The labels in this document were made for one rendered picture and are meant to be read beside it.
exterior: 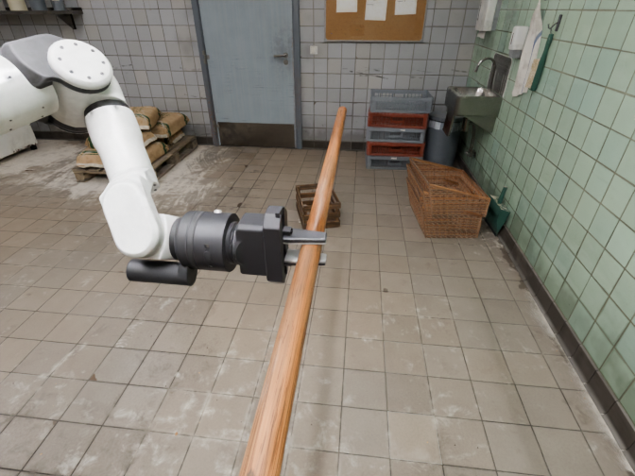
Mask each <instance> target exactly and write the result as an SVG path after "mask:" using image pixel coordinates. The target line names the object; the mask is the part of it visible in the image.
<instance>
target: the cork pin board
mask: <svg viewBox="0 0 635 476"><path fill-rule="evenodd" d="M366 2H367V0H357V12H336V0H324V42H325V43H326V42H333V43H423V37H424V29H425V23H426V16H427V9H428V2H429V0H417V8H416V14H403V15H395V2H396V0H387V5H386V20H385V21H378V20H365V14H366Z"/></svg>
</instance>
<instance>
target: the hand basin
mask: <svg viewBox="0 0 635 476"><path fill-rule="evenodd" d="M484 60H491V61H492V65H491V68H490V72H489V80H488V84H487V87H461V86H449V87H448V88H447V93H446V97H445V103H444V104H445V106H446V107H447V108H448V111H447V115H446V119H445V122H444V126H443V129H442V130H443V131H444V133H445V135H446V136H450V134H451V130H452V127H453V123H454V119H455V117H456V116H465V117H463V123H462V128H461V131H468V130H469V126H470V125H472V140H473V141H471V146H470V148H469V151H465V154H467V156H469V157H471V156H473V157H474V158H475V157H476V151H475V150H474V149H473V145H474V140H475V125H478V126H479V127H481V128H483V129H484V130H486V131H487V132H493V128H494V124H495V120H496V117H498V115H499V111H500V108H501V105H502V101H503V97H504V94H505V90H506V84H507V81H508V77H509V73H510V69H511V65H512V58H510V57H508V56H505V55H502V54H499V53H496V52H495V54H494V56H493V58H484V59H482V60H480V61H479V62H478V64H477V66H476V68H475V70H474V71H475V72H477V70H478V67H479V65H480V64H481V63H482V62H483V61H484ZM500 95H501V96H500ZM473 132H474V134H473Z"/></svg>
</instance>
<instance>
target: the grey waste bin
mask: <svg viewBox="0 0 635 476"><path fill-rule="evenodd" d="M446 115H447V111H444V110H439V111H432V112H431V113H430V114H429V120H428V125H427V127H428V129H427V134H426V140H425V147H424V153H423V160H424V161H428V162H434V163H438V164H442V165H446V166H450V167H455V164H454V162H455V154H456V150H457V145H458V141H459V136H460V131H461V128H462V123H463V117H465V116H456V117H455V119H454V123H453V127H452V130H451V134H450V136H446V135H445V133H444V131H443V130H442V129H443V126H444V122H445V119H446Z"/></svg>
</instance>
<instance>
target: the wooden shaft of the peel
mask: <svg viewBox="0 0 635 476"><path fill-rule="evenodd" d="M346 114H347V109H346V108H345V107H343V106H342V107H340V108H339V109H338V112H337V115H336V118H335V124H334V128H333V132H332V135H331V139H330V142H329V145H328V149H327V153H326V156H325V160H324V163H323V166H322V170H321V174H320V178H319V181H318V185H317V190H316V194H315V198H314V201H313V205H312V209H311V211H310V215H309V219H308V222H307V226H306V229H307V230H314V231H321V232H325V227H326V222H327V216H328V211H329V206H330V201H331V196H332V190H333V186H334V180H335V170H336V166H337V160H338V155H339V150H340V145H341V140H342V134H343V129H344V124H345V119H346ZM321 248H322V245H301V247H300V253H299V257H298V260H297V263H296V267H295V271H294V274H293V278H292V281H291V284H290V288H289V292H288V296H287V299H286V303H285V306H284V309H283V316H282V319H281V323H280V327H279V329H278V333H277V337H276V340H275V344H274V348H273V350H272V354H271V358H270V361H269V365H268V369H267V372H266V378H265V381H264V385H263V389H262V392H261V396H260V399H259V403H258V406H257V410H256V414H255V417H254V420H253V424H252V427H251V431H250V435H249V441H248V444H247V447H246V451H245V455H244V458H243V462H242V466H241V468H240V472H239V476H280V473H281V468H282V462H283V453H284V448H285V443H286V438H287V433H288V427H289V422H290V417H291V412H292V407H293V401H294V397H295V391H296V386H297V380H298V376H299V370H300V361H301V355H302V351H303V345H304V340H305V334H306V330H307V325H308V319H309V314H310V309H311V304H312V298H313V294H314V288H315V283H316V278H317V272H318V263H319V258H320V252H321Z"/></svg>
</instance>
